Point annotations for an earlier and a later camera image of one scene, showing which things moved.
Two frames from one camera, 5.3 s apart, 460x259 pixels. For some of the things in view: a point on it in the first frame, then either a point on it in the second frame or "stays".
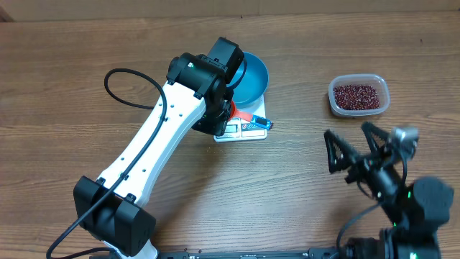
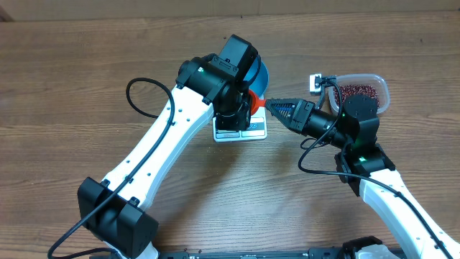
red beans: (356, 97) stays
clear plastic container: (359, 95) stays
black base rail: (310, 253) stays
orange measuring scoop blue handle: (261, 122) -> (255, 102)
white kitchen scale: (241, 129) stays
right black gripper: (368, 169) -> (298, 118)
